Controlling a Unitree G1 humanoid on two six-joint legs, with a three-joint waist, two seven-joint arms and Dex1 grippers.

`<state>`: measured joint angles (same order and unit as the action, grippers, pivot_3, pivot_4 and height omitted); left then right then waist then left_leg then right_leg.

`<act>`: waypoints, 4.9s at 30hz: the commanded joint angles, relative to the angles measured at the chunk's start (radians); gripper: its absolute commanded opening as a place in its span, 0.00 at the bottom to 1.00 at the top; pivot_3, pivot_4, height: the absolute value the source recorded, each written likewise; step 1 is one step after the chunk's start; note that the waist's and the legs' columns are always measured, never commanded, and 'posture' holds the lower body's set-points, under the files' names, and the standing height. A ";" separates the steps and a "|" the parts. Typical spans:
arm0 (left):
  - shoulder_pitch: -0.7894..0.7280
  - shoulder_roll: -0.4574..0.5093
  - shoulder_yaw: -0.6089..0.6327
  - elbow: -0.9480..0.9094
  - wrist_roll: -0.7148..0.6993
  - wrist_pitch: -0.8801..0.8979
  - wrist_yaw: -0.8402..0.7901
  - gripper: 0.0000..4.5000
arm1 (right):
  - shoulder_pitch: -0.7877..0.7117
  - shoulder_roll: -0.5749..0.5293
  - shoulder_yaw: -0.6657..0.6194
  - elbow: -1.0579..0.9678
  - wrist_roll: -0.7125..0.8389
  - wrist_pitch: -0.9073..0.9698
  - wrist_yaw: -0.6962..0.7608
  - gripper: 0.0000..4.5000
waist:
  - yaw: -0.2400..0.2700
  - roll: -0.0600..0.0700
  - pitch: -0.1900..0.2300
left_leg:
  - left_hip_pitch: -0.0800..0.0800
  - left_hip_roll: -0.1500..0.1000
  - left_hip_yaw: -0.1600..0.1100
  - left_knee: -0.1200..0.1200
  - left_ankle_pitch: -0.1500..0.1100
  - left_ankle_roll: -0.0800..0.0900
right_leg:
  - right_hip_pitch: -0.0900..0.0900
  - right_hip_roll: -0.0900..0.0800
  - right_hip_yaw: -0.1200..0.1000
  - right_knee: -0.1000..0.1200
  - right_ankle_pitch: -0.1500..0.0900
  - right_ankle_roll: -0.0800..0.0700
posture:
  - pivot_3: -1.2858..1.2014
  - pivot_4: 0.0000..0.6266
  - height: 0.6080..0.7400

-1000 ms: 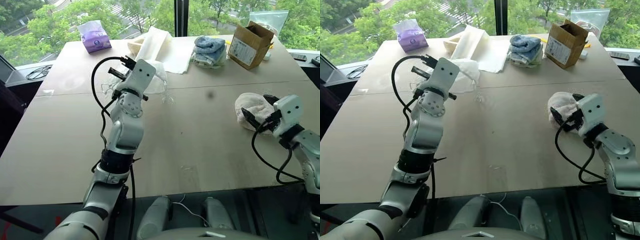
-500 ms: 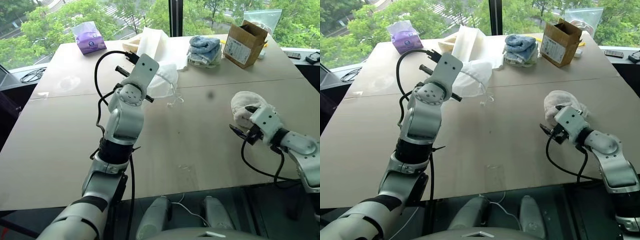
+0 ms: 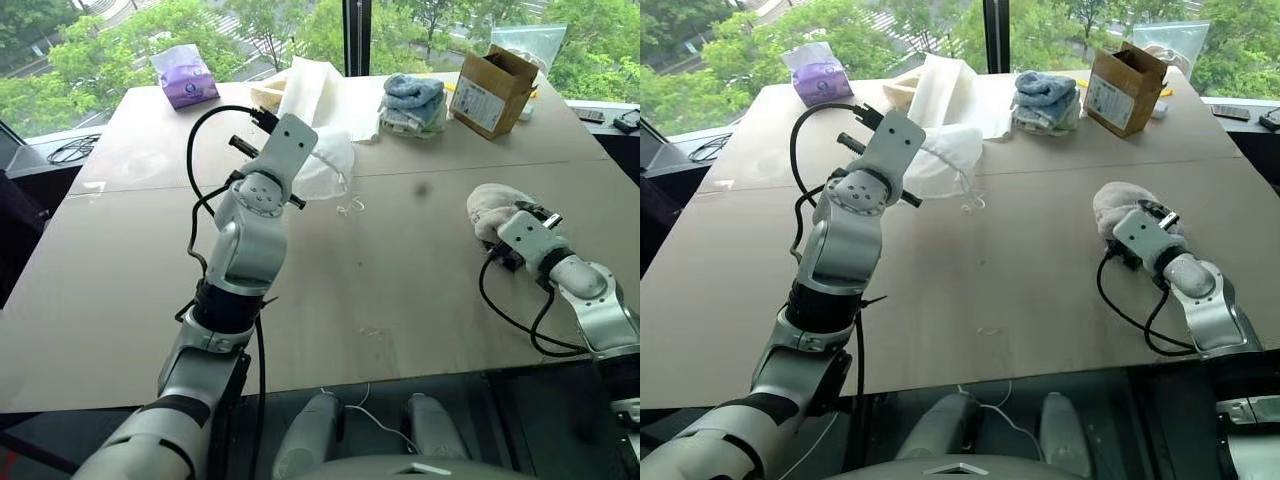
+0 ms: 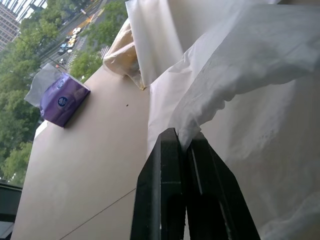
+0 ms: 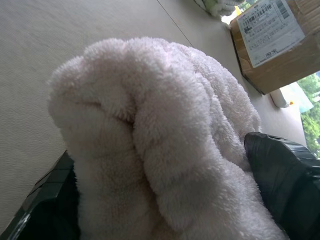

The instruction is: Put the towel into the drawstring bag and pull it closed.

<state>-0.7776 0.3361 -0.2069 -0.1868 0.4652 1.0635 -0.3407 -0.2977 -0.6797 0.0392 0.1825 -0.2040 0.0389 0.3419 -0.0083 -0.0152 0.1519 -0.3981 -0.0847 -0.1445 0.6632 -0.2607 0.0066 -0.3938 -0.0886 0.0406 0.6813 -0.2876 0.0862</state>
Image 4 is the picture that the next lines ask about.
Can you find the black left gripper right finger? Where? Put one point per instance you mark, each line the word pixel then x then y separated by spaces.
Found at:
pixel 212 200

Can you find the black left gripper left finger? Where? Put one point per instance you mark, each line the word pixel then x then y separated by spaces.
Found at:
pixel 157 190

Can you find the purple tissue pack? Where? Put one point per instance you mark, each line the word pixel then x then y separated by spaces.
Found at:
pixel 63 100

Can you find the beige plastic bag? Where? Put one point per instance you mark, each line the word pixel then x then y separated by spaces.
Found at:
pixel 122 53

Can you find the white tissue sheet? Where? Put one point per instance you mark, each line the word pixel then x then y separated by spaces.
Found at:
pixel 250 62

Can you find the dark window frame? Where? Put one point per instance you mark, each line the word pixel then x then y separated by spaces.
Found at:
pixel 8 200

